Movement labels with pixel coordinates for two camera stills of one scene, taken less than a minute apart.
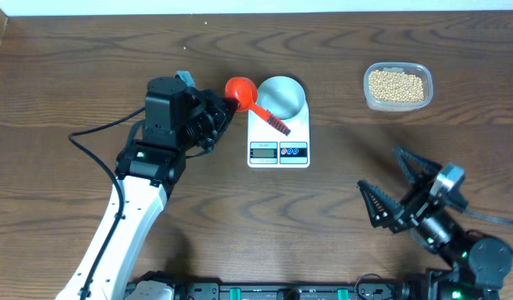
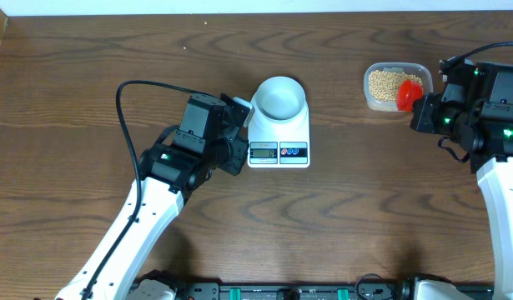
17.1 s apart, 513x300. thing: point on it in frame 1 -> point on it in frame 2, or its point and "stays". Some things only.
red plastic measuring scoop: x=245 y=92 -> x=409 y=90
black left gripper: x=210 y=104 -> x=238 y=147
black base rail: x=361 y=291 stays
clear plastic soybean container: x=397 y=87 stays
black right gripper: x=414 y=205 -> x=424 y=108
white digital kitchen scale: x=269 y=147 stays
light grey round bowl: x=281 y=96 stays
